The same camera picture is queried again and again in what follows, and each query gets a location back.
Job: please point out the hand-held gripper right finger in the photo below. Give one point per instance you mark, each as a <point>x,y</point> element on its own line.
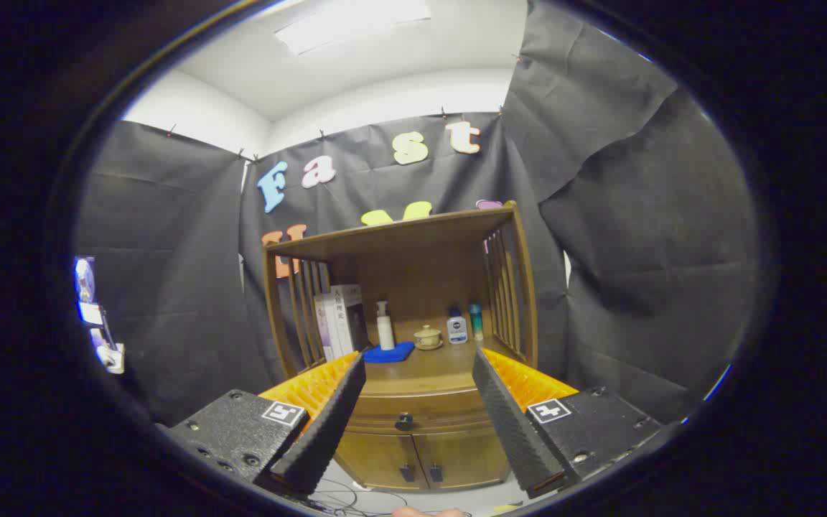
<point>514,431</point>

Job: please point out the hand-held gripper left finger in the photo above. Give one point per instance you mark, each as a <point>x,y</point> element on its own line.
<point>327,431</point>

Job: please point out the wooden drawer with black knob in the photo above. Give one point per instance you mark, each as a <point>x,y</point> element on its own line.
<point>442,413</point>

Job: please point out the wooden cabinet door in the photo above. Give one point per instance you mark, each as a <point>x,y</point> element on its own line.
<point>377,459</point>
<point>464,456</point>

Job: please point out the wooden countertop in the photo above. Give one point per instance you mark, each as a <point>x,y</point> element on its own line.
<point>435,366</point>

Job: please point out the wooden cabinet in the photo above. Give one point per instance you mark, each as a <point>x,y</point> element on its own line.
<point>428,273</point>

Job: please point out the yellow floor tape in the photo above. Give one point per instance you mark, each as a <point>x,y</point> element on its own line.
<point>505,507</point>

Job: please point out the blue folded cloth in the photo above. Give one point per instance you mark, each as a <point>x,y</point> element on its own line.
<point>388,352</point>

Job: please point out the pale purple book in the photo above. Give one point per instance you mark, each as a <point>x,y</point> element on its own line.
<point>319,330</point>

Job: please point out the thin white book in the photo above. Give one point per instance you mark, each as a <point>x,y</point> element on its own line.
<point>329,327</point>

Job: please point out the teal slim bottle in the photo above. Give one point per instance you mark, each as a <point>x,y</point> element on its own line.
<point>476,323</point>

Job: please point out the white pump bottle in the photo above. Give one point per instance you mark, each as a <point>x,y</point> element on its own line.
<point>385,332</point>

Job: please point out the white lotion bottle blue cap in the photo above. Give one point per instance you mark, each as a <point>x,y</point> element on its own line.
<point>457,330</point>

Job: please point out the large white book dark cover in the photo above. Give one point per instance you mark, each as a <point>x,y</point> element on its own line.
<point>349,316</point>

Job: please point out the beige lidded teacup with saucer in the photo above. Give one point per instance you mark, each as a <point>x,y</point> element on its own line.
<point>428,337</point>

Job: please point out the white and blue equipment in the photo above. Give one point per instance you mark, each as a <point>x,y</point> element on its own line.
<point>90,314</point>

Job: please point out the ceiling light panel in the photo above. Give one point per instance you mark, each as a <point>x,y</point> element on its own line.
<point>349,21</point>

